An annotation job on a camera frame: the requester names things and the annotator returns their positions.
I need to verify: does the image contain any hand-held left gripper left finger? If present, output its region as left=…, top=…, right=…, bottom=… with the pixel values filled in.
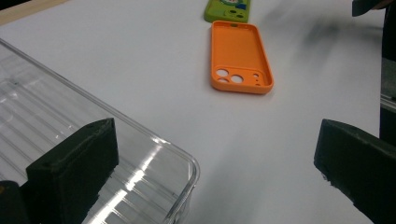
left=25, top=117, right=120, bottom=224

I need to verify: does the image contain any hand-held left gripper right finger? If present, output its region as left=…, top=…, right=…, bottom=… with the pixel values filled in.
left=313, top=119, right=396, bottom=224

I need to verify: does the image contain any clear plastic tray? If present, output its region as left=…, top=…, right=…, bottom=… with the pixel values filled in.
left=0, top=37, right=201, bottom=224

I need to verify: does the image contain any orange phone case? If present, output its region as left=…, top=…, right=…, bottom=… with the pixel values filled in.
left=210, top=20, right=275, bottom=95

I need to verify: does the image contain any green phone case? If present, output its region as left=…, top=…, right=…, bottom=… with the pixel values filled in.
left=204, top=0, right=252, bottom=24

